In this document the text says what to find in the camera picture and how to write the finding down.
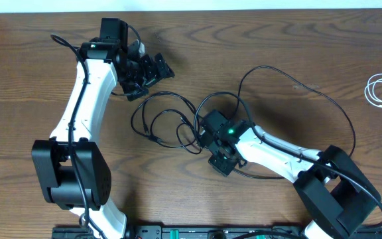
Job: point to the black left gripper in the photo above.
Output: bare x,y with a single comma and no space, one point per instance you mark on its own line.
153,72

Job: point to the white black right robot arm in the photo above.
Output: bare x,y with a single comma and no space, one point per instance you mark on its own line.
334,190

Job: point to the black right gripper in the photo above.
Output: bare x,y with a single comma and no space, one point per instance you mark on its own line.
223,169

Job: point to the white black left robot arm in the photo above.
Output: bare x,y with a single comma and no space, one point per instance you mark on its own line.
69,165

